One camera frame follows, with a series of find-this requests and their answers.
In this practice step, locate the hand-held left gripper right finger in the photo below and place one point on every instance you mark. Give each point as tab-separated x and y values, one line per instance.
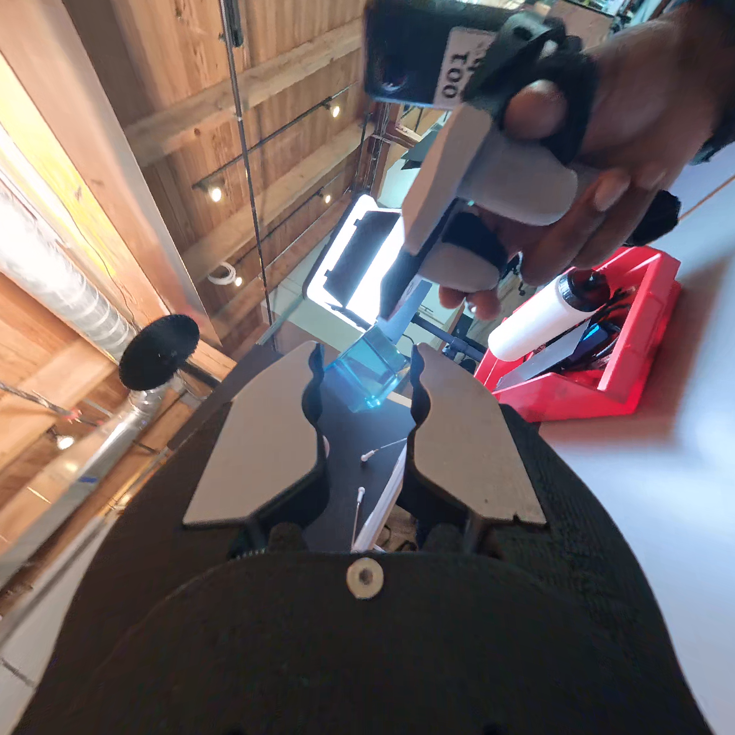
468	453

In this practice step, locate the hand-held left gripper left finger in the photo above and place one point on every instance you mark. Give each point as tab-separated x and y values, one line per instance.
258	453

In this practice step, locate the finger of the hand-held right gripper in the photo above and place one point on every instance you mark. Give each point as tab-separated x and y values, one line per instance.
409	318
442	172

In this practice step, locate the blue transparent cube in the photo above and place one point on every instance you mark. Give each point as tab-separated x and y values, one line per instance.
362	373

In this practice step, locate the red plastic bin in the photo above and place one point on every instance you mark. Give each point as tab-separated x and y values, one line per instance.
574	402

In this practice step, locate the dark metal plate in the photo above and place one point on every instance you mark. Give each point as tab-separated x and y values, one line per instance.
545	359

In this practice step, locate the person's right hand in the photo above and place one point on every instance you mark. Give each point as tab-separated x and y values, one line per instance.
643	115

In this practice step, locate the black flag panel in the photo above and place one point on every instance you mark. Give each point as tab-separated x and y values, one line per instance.
422	152

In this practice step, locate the black light stand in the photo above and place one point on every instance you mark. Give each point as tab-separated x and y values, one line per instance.
453	341

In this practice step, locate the studio light panel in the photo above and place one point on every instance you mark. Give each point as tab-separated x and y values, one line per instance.
367	287

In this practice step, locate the black wood-framed board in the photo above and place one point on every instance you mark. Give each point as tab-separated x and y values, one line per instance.
356	448

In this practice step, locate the white bottle black cap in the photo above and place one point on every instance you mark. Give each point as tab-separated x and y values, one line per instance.
534	324

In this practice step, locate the dark blue pouch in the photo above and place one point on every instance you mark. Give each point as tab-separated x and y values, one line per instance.
594	339

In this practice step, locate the black metal pole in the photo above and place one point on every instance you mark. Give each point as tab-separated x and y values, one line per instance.
232	23

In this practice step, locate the silver ventilation duct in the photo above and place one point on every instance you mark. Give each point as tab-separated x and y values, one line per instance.
115	436

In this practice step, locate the large silver air duct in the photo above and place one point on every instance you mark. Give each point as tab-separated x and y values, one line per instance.
57	275

